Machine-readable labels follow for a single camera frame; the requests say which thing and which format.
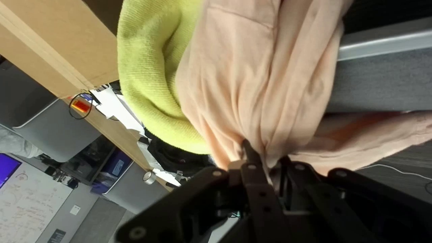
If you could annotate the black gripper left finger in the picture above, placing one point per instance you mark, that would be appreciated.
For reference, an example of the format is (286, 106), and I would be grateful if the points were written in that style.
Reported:
(257, 203)

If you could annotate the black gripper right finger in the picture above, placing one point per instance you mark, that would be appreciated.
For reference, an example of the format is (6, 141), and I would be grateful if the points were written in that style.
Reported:
(351, 207)

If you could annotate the peach shirt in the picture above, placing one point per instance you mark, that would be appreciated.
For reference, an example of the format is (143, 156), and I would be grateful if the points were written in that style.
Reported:
(251, 68)

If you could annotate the yellow green shirt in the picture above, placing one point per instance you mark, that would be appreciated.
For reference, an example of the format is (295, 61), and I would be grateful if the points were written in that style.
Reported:
(149, 68)

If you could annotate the black bag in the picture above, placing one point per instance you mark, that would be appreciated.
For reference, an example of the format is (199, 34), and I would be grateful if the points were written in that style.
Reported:
(180, 160)

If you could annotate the blue bin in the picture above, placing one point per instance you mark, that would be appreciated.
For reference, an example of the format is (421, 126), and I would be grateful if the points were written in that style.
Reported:
(112, 169)

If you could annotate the clear plastic wrapping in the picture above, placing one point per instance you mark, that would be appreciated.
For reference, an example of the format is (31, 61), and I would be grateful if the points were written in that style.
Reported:
(115, 109)

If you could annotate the purple lit monitor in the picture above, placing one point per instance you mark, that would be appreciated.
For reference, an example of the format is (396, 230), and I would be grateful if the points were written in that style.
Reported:
(8, 169)

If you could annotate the dark wall switch plate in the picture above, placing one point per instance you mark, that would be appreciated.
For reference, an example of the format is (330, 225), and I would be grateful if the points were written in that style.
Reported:
(57, 237)

